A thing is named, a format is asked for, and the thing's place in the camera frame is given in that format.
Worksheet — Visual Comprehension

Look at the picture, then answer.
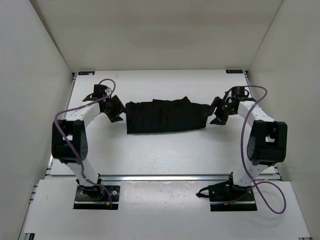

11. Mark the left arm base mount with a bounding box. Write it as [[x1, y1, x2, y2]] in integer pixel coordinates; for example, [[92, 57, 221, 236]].
[[73, 179, 121, 210]]

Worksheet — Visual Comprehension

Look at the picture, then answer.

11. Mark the left corner label sticker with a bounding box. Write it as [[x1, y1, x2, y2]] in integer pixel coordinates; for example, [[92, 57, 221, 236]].
[[77, 71, 95, 76]]

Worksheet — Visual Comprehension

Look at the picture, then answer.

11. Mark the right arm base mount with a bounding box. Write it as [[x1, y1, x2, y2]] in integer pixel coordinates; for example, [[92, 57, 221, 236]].
[[195, 178, 258, 212]]

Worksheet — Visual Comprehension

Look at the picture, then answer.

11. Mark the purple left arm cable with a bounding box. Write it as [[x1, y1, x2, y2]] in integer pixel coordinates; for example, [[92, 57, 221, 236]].
[[54, 78, 117, 208]]

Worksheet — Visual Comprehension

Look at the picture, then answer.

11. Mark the corner label sticker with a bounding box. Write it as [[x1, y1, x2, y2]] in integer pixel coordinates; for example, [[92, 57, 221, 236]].
[[225, 69, 244, 74], [77, 71, 95, 76]]

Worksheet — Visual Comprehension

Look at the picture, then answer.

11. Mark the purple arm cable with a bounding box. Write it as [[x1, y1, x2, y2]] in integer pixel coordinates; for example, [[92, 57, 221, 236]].
[[209, 85, 287, 215], [54, 78, 117, 208]]

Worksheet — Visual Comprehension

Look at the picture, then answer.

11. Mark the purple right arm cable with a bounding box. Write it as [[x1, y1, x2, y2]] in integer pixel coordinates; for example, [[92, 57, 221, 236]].
[[209, 85, 287, 215]]

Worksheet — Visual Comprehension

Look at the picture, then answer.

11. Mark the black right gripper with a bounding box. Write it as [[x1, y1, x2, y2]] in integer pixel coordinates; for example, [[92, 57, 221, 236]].
[[202, 97, 236, 126]]

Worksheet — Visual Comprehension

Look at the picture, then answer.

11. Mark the right corner label sticker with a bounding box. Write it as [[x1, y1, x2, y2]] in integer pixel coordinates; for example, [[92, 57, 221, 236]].
[[225, 69, 244, 74]]

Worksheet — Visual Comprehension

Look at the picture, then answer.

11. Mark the aluminium front table rail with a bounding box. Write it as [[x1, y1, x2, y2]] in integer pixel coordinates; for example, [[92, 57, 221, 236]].
[[99, 173, 285, 182]]

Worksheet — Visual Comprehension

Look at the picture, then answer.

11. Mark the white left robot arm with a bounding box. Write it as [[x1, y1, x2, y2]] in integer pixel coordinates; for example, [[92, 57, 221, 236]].
[[51, 95, 128, 202]]

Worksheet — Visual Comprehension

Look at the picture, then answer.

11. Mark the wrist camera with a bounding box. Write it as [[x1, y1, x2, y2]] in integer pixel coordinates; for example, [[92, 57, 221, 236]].
[[92, 84, 111, 100], [231, 86, 249, 101]]

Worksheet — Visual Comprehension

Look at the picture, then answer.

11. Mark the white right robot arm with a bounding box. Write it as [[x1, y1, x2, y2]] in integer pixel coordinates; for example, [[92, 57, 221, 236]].
[[205, 96, 288, 200]]

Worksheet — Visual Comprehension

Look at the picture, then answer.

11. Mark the aluminium left table rail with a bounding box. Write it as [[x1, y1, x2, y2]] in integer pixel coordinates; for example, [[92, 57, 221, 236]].
[[45, 72, 78, 178]]

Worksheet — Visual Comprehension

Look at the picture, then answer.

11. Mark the aluminium table rail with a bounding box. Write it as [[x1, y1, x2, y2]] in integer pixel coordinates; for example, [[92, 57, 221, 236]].
[[45, 72, 78, 178], [99, 173, 285, 182]]

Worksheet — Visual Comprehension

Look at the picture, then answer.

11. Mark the black pleated skirt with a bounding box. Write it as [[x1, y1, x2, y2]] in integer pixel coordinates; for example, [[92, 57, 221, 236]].
[[125, 96, 210, 134]]

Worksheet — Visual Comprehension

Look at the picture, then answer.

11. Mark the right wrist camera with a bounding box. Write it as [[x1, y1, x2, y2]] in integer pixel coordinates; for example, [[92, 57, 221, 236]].
[[231, 86, 249, 101]]

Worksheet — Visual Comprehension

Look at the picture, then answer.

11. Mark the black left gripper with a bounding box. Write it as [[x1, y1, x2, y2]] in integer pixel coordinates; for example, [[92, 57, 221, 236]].
[[103, 95, 131, 123]]

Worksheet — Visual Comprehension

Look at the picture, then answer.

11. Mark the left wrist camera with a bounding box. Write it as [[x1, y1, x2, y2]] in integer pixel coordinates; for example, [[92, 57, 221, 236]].
[[92, 84, 111, 100]]

